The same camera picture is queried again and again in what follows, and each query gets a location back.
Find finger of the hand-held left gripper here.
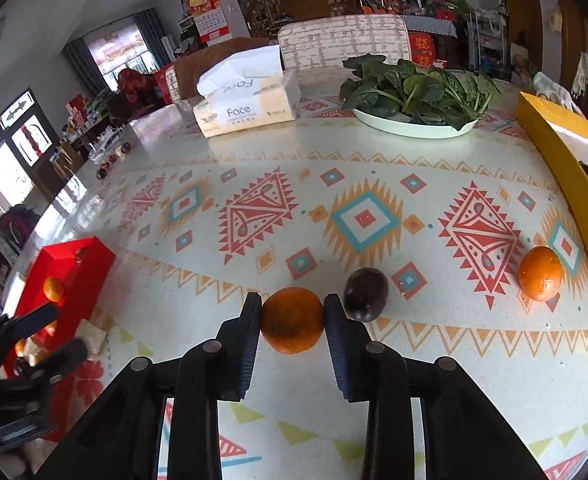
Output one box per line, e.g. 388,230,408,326
0,302,60,358
0,338,89,392

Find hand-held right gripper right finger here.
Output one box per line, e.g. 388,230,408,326
323,292,549,480

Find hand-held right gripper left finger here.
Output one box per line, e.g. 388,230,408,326
36,291,263,480

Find pale sugarcane piece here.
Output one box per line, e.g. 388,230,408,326
26,342,50,366
76,320,108,356

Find dark purple plum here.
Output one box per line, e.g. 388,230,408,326
343,267,389,322

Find glass panel door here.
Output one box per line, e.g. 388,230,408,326
0,87,60,201

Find large orange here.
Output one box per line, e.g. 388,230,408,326
518,246,564,303

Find pale green oval plate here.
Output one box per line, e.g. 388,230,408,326
351,105,478,139

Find white tissue pack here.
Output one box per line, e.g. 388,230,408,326
192,44,302,139

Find grey curtain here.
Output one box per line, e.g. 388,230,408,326
64,40,106,106
134,8,167,68

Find red cloth bundle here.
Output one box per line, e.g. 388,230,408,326
116,67,157,111

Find green spinach leaves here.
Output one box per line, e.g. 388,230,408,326
339,54,502,132

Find yellow taped box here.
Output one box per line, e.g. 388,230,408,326
516,91,588,322

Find patterned chair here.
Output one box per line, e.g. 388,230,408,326
277,14,411,72

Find red gift box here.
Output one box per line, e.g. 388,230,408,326
408,32,435,68

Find white cloth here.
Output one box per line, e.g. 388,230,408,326
532,71,582,111

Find checkered table cover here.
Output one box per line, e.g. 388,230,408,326
404,14,458,38

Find red wall calendar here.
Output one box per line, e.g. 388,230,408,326
186,0,227,43

